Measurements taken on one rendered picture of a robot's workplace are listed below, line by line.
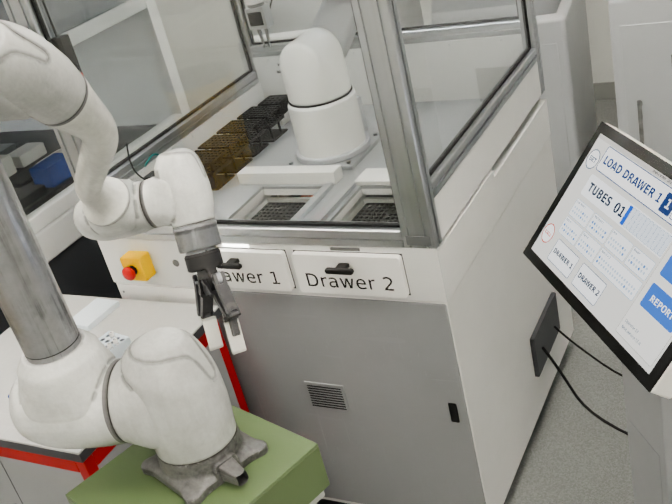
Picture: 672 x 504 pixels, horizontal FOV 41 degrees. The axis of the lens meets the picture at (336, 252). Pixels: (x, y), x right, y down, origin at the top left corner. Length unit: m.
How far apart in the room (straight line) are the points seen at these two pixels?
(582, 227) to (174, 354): 0.80
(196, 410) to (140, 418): 0.10
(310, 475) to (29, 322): 0.57
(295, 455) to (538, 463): 1.28
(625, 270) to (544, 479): 1.24
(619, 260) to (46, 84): 0.99
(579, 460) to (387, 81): 1.41
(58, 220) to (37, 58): 1.61
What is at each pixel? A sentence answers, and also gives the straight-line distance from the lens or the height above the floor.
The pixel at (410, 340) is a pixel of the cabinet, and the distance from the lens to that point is 2.18.
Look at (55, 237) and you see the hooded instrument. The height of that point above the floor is 0.86.
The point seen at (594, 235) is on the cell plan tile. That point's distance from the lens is 1.73.
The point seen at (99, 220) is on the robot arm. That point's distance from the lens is 1.83.
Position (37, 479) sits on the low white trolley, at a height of 0.63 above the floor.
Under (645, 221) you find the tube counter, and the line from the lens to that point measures 1.63.
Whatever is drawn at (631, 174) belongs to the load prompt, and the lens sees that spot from 1.71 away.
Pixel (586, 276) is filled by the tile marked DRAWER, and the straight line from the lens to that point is 1.70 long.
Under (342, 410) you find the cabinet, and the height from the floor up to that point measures 0.43.
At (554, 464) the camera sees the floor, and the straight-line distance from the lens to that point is 2.80.
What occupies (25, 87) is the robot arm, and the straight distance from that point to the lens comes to 1.35.
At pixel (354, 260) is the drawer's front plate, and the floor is 0.92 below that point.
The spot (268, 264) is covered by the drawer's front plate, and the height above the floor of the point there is 0.90.
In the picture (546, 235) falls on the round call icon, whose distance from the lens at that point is 1.85.
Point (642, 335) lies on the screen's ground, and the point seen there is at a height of 1.01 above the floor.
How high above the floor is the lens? 1.90
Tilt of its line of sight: 27 degrees down
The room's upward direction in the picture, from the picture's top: 15 degrees counter-clockwise
